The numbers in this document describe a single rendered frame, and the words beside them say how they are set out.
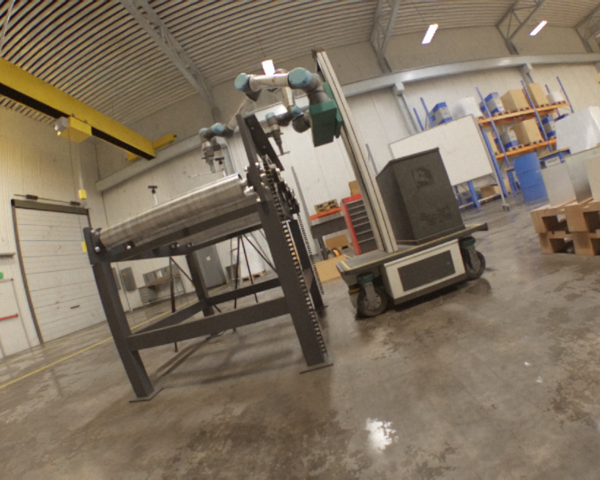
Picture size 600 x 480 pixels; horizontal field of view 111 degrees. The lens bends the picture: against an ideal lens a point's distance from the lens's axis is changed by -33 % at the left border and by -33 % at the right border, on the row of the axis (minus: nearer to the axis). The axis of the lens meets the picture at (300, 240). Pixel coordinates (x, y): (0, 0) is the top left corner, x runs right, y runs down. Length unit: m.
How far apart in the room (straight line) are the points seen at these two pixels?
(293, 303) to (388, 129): 12.00
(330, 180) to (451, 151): 6.81
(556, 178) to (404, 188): 1.00
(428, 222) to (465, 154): 4.51
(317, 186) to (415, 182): 10.34
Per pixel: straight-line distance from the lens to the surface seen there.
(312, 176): 12.17
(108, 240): 1.64
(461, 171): 6.25
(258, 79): 2.02
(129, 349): 1.69
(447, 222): 1.90
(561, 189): 2.15
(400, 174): 1.85
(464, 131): 6.37
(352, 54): 14.49
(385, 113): 13.28
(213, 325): 1.42
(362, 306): 1.81
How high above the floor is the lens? 0.52
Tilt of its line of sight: 1 degrees up
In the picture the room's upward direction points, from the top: 17 degrees counter-clockwise
